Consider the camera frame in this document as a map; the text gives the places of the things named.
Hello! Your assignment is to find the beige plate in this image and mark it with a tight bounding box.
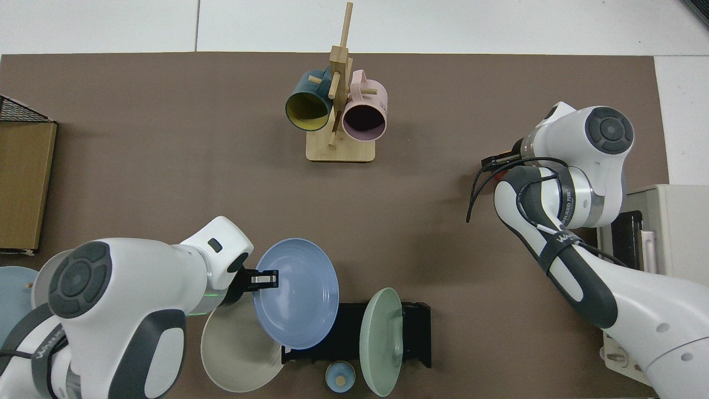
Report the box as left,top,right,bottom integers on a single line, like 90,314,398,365
201,296,286,393

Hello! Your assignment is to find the black dish rack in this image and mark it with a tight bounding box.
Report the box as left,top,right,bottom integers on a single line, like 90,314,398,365
281,302,432,369

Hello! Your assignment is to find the pale green plate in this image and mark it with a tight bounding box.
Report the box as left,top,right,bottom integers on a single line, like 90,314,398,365
359,287,404,397

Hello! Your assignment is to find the white grey plate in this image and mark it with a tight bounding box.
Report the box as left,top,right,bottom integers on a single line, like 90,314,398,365
30,249,73,310

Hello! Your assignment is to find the light blue plate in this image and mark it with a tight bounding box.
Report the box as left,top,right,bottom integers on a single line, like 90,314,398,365
0,266,39,347

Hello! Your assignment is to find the brown table cloth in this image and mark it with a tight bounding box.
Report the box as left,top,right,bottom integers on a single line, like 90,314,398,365
0,52,671,399

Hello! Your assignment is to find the small blue round thing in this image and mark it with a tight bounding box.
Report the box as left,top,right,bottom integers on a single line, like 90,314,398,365
325,361,356,394

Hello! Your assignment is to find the pink cup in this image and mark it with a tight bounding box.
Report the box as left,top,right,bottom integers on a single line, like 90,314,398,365
341,69,388,142

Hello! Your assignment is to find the wooden cup stand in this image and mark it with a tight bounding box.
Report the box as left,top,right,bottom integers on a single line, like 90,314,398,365
306,2,376,163

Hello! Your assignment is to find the dark teal cup yellow inside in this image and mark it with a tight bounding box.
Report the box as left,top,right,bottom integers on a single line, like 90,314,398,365
285,69,335,132

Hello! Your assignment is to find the pale toaster oven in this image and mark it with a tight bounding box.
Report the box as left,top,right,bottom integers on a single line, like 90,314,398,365
597,185,709,388

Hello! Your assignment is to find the dark grey corner object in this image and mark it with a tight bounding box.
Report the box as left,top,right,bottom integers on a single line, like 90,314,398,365
680,0,709,28

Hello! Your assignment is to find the wire basket with wooden floor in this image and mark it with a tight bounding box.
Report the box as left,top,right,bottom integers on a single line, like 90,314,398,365
0,95,58,256

